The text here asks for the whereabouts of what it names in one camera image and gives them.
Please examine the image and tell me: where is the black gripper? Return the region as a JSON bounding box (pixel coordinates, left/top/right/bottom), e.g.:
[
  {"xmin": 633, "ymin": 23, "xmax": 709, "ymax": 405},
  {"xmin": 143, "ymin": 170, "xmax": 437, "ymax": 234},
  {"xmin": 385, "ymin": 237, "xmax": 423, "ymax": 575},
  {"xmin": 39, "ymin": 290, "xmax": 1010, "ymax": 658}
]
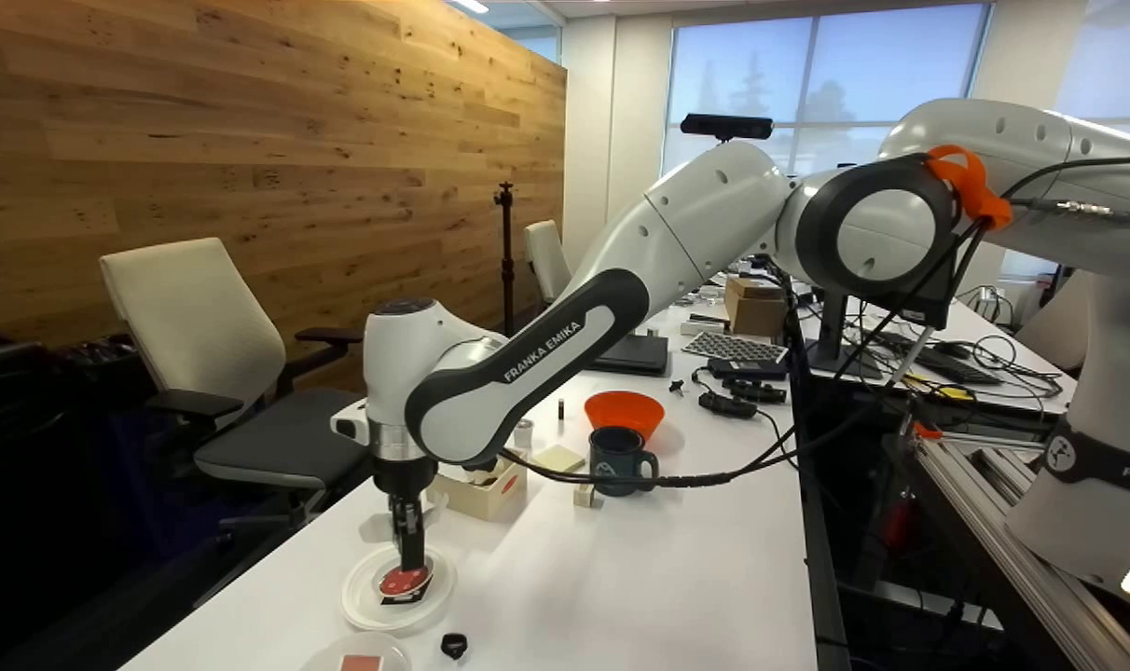
[{"xmin": 372, "ymin": 454, "xmax": 442, "ymax": 597}]

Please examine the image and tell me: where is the red round item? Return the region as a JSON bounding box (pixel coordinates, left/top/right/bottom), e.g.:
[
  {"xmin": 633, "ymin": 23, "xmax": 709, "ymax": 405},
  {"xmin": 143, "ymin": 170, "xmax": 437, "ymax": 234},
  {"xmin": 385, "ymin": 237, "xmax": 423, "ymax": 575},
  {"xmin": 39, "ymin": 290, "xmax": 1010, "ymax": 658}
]
[{"xmin": 378, "ymin": 561, "xmax": 437, "ymax": 607}]

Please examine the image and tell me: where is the white round plate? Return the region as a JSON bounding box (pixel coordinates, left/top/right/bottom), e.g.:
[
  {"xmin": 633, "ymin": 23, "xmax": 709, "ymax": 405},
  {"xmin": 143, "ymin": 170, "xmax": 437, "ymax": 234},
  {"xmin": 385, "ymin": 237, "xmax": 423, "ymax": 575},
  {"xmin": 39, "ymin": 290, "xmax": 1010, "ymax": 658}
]
[{"xmin": 341, "ymin": 539, "xmax": 463, "ymax": 637}]

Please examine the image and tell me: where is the open wooden box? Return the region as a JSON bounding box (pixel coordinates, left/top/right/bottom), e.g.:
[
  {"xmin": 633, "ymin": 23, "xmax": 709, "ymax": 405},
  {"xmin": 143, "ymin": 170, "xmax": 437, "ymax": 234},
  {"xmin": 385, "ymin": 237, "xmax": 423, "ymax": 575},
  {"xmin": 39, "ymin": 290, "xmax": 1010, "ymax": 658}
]
[{"xmin": 437, "ymin": 451, "xmax": 535, "ymax": 525}]

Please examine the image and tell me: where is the yellow sticky note pad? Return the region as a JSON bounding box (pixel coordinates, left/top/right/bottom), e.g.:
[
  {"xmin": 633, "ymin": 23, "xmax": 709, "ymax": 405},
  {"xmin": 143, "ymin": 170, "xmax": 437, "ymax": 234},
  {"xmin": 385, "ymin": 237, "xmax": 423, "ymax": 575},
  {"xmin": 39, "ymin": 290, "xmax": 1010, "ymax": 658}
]
[{"xmin": 530, "ymin": 441, "xmax": 591, "ymax": 482}]

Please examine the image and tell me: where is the dark blue mug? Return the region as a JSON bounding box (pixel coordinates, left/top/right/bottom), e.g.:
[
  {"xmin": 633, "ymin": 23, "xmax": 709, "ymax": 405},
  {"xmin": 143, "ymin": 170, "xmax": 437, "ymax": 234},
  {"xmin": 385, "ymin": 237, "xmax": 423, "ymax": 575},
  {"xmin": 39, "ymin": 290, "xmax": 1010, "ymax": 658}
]
[{"xmin": 587, "ymin": 421, "xmax": 663, "ymax": 499}]

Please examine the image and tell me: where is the orange bowl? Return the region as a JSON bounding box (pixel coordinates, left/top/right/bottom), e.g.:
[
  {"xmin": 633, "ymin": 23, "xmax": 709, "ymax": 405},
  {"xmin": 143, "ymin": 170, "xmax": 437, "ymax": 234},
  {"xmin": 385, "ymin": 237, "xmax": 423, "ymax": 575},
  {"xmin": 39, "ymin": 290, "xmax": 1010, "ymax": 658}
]
[{"xmin": 581, "ymin": 386, "xmax": 669, "ymax": 441}]

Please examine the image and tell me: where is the black laptop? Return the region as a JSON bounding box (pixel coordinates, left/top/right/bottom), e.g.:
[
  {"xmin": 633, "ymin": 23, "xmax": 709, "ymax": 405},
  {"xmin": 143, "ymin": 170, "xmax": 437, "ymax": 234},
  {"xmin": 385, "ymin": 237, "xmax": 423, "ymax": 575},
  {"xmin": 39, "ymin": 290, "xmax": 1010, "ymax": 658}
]
[{"xmin": 591, "ymin": 328, "xmax": 676, "ymax": 375}]

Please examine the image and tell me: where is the black tripod pole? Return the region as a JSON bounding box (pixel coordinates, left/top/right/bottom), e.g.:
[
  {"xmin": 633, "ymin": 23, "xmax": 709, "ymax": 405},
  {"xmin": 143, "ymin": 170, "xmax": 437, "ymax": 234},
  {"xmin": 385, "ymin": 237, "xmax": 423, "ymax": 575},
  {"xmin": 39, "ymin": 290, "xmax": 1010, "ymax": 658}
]
[{"xmin": 492, "ymin": 180, "xmax": 528, "ymax": 339}]

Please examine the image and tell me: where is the white office chair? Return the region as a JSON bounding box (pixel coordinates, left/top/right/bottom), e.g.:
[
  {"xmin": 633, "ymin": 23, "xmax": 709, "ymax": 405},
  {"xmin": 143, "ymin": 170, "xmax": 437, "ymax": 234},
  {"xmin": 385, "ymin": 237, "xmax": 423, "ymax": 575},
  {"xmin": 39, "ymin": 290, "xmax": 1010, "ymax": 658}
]
[
  {"xmin": 521, "ymin": 217, "xmax": 581, "ymax": 308},
  {"xmin": 94, "ymin": 234, "xmax": 388, "ymax": 513}
]

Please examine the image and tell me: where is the black computer mouse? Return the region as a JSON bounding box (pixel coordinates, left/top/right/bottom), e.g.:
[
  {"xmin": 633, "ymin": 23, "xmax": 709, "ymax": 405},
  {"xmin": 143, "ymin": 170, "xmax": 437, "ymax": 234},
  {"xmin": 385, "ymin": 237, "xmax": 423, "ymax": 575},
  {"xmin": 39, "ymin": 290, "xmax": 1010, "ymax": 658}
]
[{"xmin": 693, "ymin": 386, "xmax": 760, "ymax": 421}]

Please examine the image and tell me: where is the black power strip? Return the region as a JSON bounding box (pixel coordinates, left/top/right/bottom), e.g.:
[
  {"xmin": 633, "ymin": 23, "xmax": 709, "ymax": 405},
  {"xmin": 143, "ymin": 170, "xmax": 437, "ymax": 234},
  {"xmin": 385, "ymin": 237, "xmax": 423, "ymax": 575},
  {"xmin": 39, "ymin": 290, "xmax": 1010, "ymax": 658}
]
[{"xmin": 704, "ymin": 351, "xmax": 795, "ymax": 402}]

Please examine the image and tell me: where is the black low cabinet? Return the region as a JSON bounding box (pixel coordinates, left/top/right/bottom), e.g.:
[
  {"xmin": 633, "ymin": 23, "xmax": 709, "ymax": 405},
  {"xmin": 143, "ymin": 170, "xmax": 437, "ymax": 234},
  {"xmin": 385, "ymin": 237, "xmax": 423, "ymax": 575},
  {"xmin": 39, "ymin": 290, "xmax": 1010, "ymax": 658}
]
[{"xmin": 0, "ymin": 333, "xmax": 138, "ymax": 637}]

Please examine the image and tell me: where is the cardboard box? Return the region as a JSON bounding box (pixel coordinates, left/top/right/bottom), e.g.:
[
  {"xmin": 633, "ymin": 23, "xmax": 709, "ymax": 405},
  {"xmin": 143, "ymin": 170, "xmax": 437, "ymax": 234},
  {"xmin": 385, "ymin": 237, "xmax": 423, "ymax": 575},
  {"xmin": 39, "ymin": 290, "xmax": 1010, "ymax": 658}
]
[{"xmin": 724, "ymin": 273, "xmax": 790, "ymax": 339}]

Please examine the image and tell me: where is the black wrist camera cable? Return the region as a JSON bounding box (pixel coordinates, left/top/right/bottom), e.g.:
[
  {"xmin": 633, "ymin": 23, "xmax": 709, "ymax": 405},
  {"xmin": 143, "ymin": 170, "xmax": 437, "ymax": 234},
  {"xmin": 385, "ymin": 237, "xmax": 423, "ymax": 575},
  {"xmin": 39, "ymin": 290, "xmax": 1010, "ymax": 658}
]
[{"xmin": 495, "ymin": 147, "xmax": 1130, "ymax": 490}]

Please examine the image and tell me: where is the black stereo camera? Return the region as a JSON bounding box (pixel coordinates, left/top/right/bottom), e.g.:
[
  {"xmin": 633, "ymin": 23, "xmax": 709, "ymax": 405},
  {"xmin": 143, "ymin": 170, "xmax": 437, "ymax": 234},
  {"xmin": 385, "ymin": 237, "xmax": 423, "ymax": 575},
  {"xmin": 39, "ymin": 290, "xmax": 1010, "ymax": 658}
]
[{"xmin": 678, "ymin": 106, "xmax": 779, "ymax": 146}]

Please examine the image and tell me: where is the aluminium mounting rail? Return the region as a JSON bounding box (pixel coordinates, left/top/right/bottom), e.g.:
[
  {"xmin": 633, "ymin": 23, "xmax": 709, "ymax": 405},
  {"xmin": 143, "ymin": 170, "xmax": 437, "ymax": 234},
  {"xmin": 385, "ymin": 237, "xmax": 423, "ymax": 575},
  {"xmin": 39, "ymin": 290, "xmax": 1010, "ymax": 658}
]
[{"xmin": 915, "ymin": 432, "xmax": 1130, "ymax": 671}]

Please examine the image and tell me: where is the orange cable clip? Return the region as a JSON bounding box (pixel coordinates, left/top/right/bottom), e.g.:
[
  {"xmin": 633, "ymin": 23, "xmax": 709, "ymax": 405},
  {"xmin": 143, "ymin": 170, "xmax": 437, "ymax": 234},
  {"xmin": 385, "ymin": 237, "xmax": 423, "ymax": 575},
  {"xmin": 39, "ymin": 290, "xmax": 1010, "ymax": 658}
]
[{"xmin": 924, "ymin": 142, "xmax": 1017, "ymax": 234}]

